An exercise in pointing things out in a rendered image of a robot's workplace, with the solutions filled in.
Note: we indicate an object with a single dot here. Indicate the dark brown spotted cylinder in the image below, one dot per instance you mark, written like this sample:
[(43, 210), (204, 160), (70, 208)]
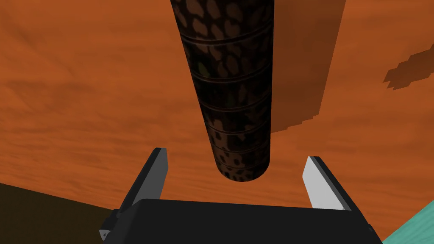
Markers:
[(230, 84)]

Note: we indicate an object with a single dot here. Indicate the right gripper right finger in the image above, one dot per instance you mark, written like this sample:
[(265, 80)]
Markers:
[(322, 186)]

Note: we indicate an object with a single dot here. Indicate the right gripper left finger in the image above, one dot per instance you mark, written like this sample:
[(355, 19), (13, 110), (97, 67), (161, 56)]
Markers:
[(149, 181)]

